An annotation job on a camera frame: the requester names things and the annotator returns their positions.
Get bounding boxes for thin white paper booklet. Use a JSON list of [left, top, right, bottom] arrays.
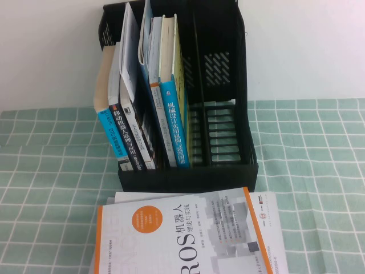
[[119, 2, 140, 103]]

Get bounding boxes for white brochure with logos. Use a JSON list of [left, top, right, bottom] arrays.
[[88, 190, 286, 274]]

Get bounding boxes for black plastic book holder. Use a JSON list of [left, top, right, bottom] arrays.
[[96, 0, 259, 192]]

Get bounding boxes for green checked tablecloth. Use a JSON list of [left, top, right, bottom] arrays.
[[0, 98, 365, 274]]

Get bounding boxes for white orange ROS robot book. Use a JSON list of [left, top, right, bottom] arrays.
[[94, 187, 274, 274]]

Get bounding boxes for cyan spine book, beige pages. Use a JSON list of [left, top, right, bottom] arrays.
[[93, 45, 129, 159]]

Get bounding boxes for white book with orange stripe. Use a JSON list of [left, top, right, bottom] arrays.
[[147, 16, 177, 168]]

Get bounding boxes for yellow book with blue spine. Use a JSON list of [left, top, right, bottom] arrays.
[[158, 13, 191, 169]]

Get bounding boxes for black and white spine book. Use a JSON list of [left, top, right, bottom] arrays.
[[119, 79, 157, 171]]

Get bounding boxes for thin blue cover booklet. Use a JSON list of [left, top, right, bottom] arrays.
[[137, 0, 171, 168]]

